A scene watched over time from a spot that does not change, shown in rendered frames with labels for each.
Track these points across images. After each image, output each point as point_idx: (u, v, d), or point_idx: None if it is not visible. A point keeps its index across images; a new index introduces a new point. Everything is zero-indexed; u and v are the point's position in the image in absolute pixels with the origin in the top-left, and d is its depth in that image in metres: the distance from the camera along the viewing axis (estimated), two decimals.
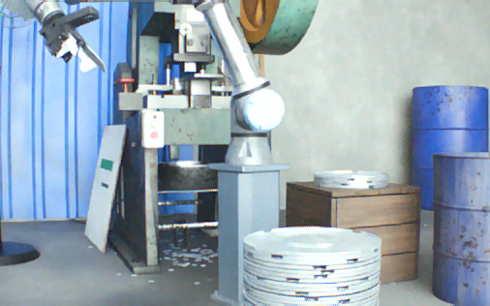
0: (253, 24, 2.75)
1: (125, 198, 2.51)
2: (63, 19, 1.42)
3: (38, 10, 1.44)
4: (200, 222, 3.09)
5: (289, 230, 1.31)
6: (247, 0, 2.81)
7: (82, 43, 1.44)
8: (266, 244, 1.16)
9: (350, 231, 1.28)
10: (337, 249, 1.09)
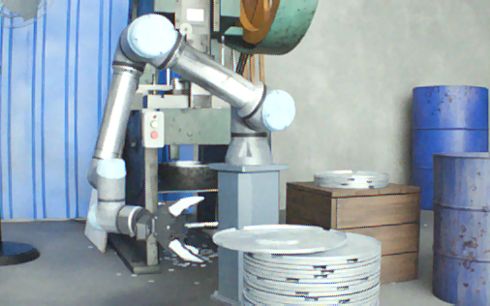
0: None
1: (125, 198, 2.51)
2: None
3: None
4: (200, 222, 3.09)
5: (260, 229, 1.35)
6: None
7: (171, 220, 1.34)
8: (235, 240, 1.19)
9: (320, 229, 1.31)
10: (302, 246, 1.12)
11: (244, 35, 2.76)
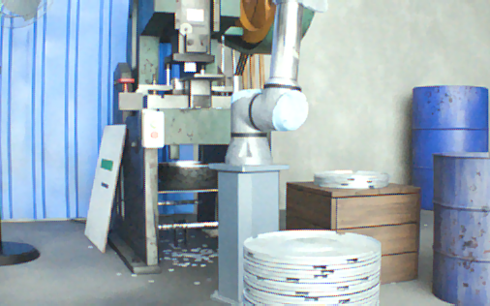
0: (264, 25, 2.62)
1: (125, 198, 2.51)
2: None
3: None
4: (200, 222, 3.09)
5: None
6: (253, 14, 2.74)
7: None
8: None
9: None
10: None
11: None
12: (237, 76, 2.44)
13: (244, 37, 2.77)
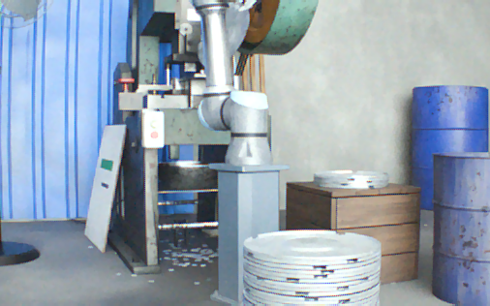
0: None
1: (125, 198, 2.51)
2: None
3: None
4: (200, 222, 3.09)
5: None
6: None
7: None
8: (241, 21, 2.22)
9: (201, 36, 2.07)
10: None
11: (268, 27, 2.50)
12: (237, 76, 2.44)
13: None
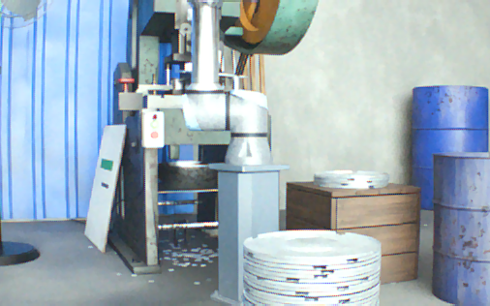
0: (246, 13, 2.83)
1: (125, 198, 2.51)
2: None
3: None
4: (200, 222, 3.09)
5: (226, 76, 2.13)
6: None
7: None
8: None
9: (189, 72, 2.13)
10: None
11: None
12: (237, 76, 2.44)
13: None
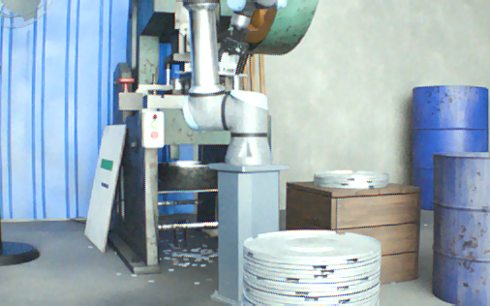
0: None
1: (125, 198, 2.51)
2: None
3: None
4: (200, 222, 3.09)
5: (224, 74, 2.13)
6: None
7: (224, 50, 2.26)
8: None
9: (188, 72, 2.14)
10: None
11: None
12: (237, 76, 2.44)
13: None
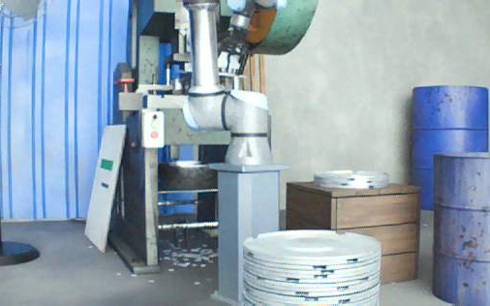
0: None
1: (125, 198, 2.51)
2: None
3: (249, 18, 2.23)
4: (200, 222, 3.09)
5: (225, 75, 2.13)
6: (265, 15, 2.60)
7: (224, 50, 2.26)
8: (234, 76, 2.29)
9: (188, 72, 2.14)
10: None
11: None
12: (237, 76, 2.44)
13: (263, 35, 2.55)
